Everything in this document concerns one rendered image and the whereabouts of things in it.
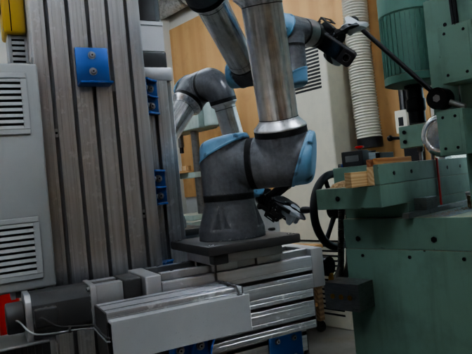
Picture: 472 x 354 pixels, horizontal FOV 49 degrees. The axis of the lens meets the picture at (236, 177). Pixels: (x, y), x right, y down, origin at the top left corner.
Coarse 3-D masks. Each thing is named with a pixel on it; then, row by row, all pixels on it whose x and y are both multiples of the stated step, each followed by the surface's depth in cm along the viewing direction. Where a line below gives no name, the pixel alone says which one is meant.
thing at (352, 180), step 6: (348, 174) 134; (354, 174) 135; (360, 174) 137; (366, 174) 139; (348, 180) 134; (354, 180) 134; (360, 180) 137; (366, 180) 138; (348, 186) 134; (354, 186) 134; (360, 186) 136
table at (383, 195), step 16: (448, 176) 166; (464, 176) 175; (320, 192) 150; (336, 192) 146; (352, 192) 142; (368, 192) 139; (384, 192) 138; (400, 192) 144; (416, 192) 150; (432, 192) 157; (448, 192) 165; (320, 208) 150; (336, 208) 146; (352, 208) 143; (368, 208) 139
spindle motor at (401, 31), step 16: (384, 0) 160; (400, 0) 156; (416, 0) 155; (384, 16) 161; (400, 16) 157; (416, 16) 155; (384, 32) 162; (400, 32) 157; (416, 32) 156; (400, 48) 158; (416, 48) 156; (384, 64) 164; (416, 64) 156; (384, 80) 165; (400, 80) 158
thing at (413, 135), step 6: (402, 126) 164; (408, 126) 162; (414, 126) 161; (420, 126) 160; (402, 132) 163; (408, 132) 162; (414, 132) 161; (420, 132) 160; (402, 138) 164; (408, 138) 162; (414, 138) 161; (420, 138) 160; (402, 144) 164; (408, 144) 163; (414, 144) 161; (420, 144) 160; (420, 150) 163
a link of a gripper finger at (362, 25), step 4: (348, 16) 155; (348, 20) 154; (352, 20) 154; (356, 20) 154; (344, 24) 153; (360, 24) 152; (364, 24) 153; (368, 24) 155; (356, 28) 151; (360, 28) 153; (364, 28) 154; (348, 32) 151; (352, 32) 152
